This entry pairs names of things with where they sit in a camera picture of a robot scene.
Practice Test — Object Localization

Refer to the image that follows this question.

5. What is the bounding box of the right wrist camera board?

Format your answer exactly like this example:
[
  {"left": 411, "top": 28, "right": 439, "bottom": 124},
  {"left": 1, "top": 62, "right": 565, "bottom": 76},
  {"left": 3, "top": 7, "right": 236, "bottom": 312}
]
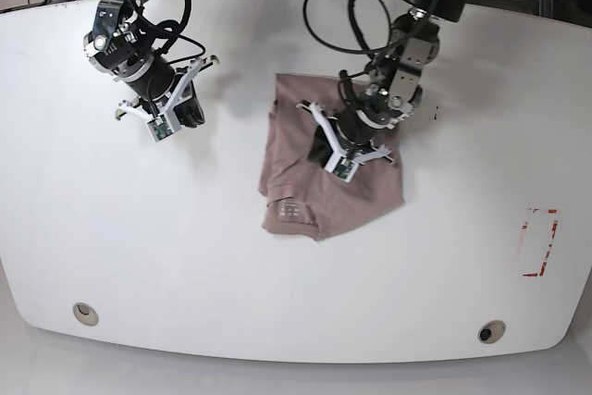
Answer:
[{"left": 146, "top": 117, "right": 176, "bottom": 142}]

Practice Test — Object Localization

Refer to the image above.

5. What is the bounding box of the table grommet hole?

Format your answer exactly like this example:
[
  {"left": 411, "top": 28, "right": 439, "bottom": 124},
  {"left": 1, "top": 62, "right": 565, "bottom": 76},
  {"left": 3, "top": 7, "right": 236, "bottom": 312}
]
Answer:
[
  {"left": 477, "top": 320, "right": 506, "bottom": 344},
  {"left": 72, "top": 302, "right": 99, "bottom": 327}
]

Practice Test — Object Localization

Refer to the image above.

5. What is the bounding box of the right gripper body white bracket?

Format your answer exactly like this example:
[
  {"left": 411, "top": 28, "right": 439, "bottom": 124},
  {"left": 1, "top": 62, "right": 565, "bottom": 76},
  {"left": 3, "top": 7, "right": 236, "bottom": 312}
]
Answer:
[{"left": 115, "top": 55, "right": 219, "bottom": 134}]

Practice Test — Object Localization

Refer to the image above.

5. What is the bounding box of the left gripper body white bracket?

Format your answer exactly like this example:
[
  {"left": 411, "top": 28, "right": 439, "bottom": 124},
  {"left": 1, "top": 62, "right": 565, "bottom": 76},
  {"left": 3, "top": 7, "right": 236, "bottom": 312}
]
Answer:
[{"left": 297, "top": 101, "right": 395, "bottom": 167}]

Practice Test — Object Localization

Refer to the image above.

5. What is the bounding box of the right table grommet hole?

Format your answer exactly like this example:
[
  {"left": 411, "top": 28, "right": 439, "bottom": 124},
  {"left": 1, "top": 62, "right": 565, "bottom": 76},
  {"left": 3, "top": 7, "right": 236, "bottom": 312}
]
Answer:
[{"left": 477, "top": 320, "right": 506, "bottom": 344}]

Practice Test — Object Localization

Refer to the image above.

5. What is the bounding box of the red tape marking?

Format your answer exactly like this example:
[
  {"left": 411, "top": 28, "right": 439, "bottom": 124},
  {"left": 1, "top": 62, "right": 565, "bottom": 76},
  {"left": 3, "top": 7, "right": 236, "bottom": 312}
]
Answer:
[{"left": 517, "top": 208, "right": 559, "bottom": 278}]

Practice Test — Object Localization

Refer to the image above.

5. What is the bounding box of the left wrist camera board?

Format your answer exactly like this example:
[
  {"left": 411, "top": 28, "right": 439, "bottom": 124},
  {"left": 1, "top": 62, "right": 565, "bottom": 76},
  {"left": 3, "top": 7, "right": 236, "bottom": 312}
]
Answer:
[{"left": 324, "top": 154, "right": 359, "bottom": 183}]

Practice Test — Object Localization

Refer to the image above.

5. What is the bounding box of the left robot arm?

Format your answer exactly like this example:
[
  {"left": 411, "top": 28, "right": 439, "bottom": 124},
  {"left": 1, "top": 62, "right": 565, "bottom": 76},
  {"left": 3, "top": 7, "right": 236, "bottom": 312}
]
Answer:
[{"left": 299, "top": 0, "right": 467, "bottom": 182}]

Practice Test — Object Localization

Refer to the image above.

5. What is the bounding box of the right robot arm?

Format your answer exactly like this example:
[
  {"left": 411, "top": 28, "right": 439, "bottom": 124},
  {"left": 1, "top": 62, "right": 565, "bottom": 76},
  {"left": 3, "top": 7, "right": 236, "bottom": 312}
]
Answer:
[{"left": 83, "top": 0, "right": 218, "bottom": 142}]

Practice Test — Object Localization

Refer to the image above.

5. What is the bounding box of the left table grommet hole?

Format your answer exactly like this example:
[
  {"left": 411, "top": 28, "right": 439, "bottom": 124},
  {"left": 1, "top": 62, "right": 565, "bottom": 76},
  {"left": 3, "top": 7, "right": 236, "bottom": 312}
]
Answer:
[{"left": 72, "top": 302, "right": 99, "bottom": 327}]

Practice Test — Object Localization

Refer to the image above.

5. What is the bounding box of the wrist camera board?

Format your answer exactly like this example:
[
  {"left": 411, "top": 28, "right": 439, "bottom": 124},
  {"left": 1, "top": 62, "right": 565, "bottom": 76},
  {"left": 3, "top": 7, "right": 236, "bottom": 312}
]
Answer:
[
  {"left": 146, "top": 117, "right": 176, "bottom": 142},
  {"left": 324, "top": 154, "right": 359, "bottom": 183}
]

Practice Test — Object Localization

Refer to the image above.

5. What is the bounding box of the mauve t-shirt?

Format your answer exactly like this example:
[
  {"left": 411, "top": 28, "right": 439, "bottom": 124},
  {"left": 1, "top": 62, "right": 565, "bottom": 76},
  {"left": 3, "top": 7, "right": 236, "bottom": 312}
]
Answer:
[{"left": 259, "top": 74, "right": 404, "bottom": 241}]

